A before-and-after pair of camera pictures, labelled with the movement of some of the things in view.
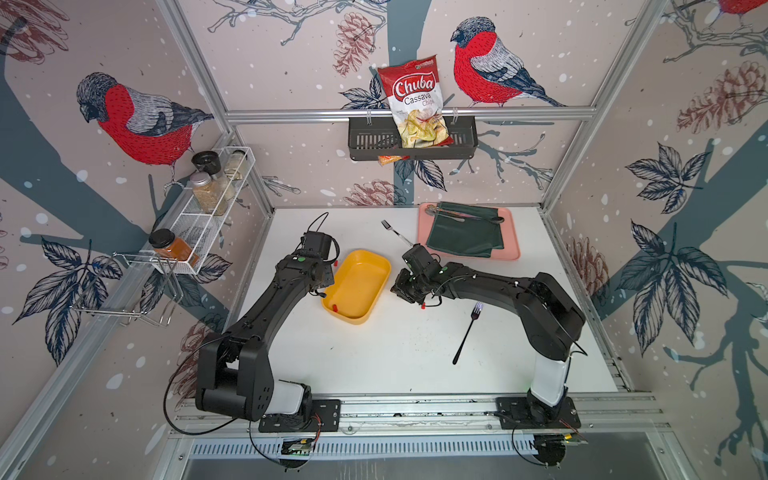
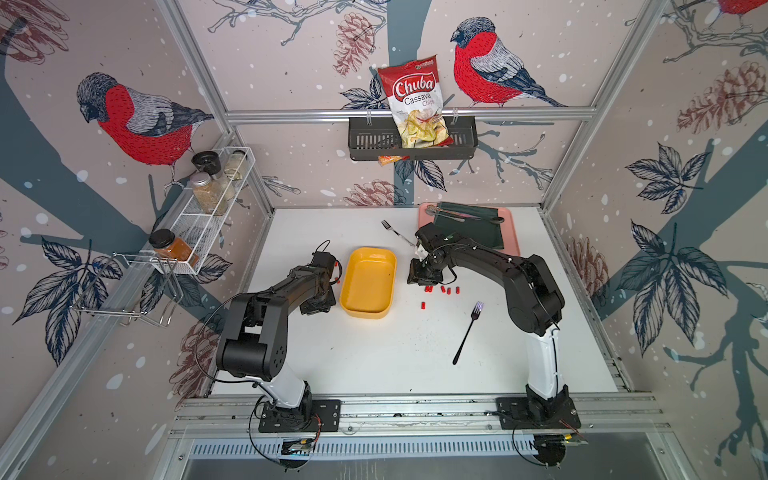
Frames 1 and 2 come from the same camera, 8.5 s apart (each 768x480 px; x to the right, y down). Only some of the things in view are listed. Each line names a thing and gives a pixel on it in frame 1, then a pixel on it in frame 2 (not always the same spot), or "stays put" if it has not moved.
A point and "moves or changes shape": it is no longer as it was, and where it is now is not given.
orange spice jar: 167,245 stays put
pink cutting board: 510,233 stays put
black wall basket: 374,137 stays put
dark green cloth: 475,238 stays put
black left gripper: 329,278 -> 307,308
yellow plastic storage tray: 359,279 moves or changes shape
